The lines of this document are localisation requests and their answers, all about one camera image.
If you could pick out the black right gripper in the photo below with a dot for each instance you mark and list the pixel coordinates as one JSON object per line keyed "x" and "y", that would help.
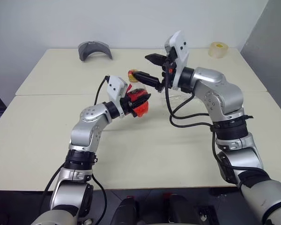
{"x": 171, "y": 68}

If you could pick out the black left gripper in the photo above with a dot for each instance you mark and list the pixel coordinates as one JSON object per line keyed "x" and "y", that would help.
{"x": 127, "y": 104}

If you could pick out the clear bottle with red drink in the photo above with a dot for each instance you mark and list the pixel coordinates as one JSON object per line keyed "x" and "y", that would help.
{"x": 142, "y": 110}

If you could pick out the clear wine glass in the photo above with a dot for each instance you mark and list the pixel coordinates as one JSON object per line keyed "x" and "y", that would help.
{"x": 180, "y": 97}

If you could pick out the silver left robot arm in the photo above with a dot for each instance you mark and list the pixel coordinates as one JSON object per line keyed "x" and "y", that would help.
{"x": 84, "y": 131}

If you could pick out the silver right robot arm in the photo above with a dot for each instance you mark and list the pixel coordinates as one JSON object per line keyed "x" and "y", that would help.
{"x": 224, "y": 93}

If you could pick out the grey curved plastic shell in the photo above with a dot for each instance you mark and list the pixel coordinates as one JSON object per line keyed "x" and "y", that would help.
{"x": 93, "y": 48}

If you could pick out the clear tape roll yellow core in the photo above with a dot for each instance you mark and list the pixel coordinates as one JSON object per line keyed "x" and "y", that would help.
{"x": 219, "y": 50}

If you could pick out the dark rounded shape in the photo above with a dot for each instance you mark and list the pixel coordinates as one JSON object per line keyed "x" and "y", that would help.
{"x": 126, "y": 213}
{"x": 178, "y": 211}

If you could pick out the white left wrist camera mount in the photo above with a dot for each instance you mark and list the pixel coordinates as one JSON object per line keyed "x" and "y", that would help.
{"x": 114, "y": 86}

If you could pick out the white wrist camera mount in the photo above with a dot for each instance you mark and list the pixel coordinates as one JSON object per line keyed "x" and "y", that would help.
{"x": 114, "y": 86}
{"x": 181, "y": 51}

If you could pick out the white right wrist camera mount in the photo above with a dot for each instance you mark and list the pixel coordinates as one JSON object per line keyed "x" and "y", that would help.
{"x": 181, "y": 51}

